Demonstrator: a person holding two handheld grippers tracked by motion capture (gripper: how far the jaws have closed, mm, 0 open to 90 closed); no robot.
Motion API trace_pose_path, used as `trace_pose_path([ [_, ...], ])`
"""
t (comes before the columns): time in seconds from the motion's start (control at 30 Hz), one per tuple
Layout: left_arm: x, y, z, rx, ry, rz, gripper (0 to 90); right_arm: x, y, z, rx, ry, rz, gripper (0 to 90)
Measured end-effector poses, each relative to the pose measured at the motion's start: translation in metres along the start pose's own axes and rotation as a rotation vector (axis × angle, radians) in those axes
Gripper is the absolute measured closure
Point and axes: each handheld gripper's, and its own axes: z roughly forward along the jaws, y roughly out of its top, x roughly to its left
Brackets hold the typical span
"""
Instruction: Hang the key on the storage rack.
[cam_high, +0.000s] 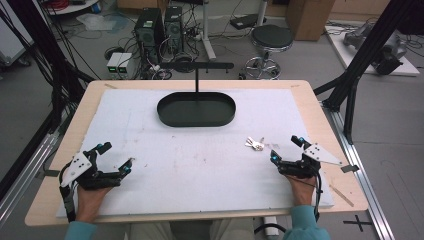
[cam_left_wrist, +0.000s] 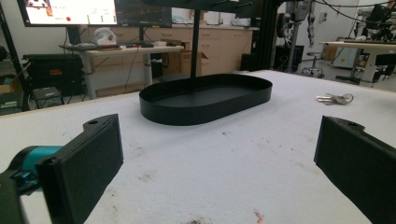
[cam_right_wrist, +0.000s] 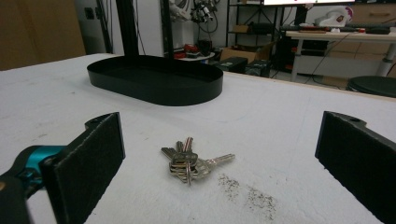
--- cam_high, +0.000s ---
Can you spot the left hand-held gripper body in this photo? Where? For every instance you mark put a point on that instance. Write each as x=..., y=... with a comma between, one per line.
x=87, y=175

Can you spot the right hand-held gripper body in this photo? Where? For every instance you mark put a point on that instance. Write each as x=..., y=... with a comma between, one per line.
x=305, y=166

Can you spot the silver bunch of keys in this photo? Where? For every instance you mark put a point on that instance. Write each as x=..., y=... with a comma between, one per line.
x=254, y=144

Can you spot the black key stand with tray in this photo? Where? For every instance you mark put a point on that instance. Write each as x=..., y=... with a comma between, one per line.
x=196, y=110

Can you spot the person's right hand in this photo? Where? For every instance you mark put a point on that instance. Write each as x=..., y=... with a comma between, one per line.
x=302, y=191

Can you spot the person's left hand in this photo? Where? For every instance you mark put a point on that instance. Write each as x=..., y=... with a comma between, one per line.
x=89, y=201

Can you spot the black tape piece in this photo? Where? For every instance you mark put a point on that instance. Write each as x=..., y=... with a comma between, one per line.
x=350, y=168

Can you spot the thin wooden stick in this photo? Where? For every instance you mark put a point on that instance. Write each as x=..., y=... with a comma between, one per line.
x=342, y=195

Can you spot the white foam board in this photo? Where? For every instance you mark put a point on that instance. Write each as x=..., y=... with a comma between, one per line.
x=200, y=173

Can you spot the white power supply box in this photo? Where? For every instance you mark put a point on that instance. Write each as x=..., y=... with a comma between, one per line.
x=114, y=63
x=125, y=64

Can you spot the person's beige trouser legs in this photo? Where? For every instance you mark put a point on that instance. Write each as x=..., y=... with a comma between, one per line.
x=186, y=230

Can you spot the white floor board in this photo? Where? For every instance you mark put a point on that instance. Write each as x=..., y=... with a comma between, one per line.
x=353, y=53

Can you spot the black round stool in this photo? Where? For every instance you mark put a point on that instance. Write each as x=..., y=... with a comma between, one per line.
x=271, y=40

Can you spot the brown cardboard box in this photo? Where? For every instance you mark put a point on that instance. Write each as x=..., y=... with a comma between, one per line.
x=308, y=18

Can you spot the black computer tower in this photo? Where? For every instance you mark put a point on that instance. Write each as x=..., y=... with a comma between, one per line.
x=149, y=31
x=173, y=26

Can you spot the clear plastic bag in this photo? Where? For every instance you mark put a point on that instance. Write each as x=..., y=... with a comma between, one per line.
x=96, y=21

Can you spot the grey robot device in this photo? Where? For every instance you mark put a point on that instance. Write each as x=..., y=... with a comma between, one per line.
x=383, y=46

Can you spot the black flat device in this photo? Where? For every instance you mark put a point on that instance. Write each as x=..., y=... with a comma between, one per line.
x=245, y=21

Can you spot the white round table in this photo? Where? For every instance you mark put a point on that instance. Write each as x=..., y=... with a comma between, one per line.
x=71, y=6

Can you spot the aluminium rail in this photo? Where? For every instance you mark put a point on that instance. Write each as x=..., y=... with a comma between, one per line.
x=361, y=180
x=23, y=180

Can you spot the black metal frame strut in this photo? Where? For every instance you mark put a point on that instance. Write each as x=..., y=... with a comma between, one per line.
x=50, y=60
x=360, y=63

